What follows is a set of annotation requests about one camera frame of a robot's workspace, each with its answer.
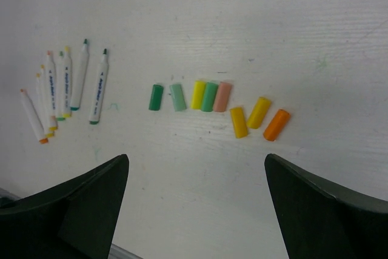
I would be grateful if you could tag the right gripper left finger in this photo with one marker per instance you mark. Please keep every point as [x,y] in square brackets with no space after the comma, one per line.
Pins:
[74,219]

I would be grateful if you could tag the golden yellow pen cap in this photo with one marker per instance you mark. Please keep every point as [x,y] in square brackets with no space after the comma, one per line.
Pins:
[258,113]

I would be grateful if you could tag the dark green pen cap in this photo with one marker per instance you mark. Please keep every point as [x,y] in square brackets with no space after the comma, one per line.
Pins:
[156,97]

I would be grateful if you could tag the light green pen cap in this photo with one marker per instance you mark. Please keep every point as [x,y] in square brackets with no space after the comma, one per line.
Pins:
[178,99]

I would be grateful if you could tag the light green marker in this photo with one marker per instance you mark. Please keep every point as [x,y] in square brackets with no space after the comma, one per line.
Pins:
[98,92]

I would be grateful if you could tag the dark green marker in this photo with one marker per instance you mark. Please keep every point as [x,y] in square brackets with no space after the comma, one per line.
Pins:
[78,84]

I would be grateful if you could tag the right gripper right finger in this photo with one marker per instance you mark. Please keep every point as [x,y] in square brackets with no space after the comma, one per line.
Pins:
[322,219]

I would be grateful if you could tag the yellow green capped marker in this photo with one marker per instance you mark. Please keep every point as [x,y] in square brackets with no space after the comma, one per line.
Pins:
[67,61]

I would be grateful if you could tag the yellow green pen cap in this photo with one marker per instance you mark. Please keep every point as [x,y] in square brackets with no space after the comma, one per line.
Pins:
[197,94]

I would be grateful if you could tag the salmon pen cap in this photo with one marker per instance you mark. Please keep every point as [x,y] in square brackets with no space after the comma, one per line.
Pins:
[222,97]

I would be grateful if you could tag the bright orange capped marker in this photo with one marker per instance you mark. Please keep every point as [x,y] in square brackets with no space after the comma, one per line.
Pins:
[33,117]

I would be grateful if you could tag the orange pen cap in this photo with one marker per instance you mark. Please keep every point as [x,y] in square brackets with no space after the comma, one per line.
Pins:
[277,124]

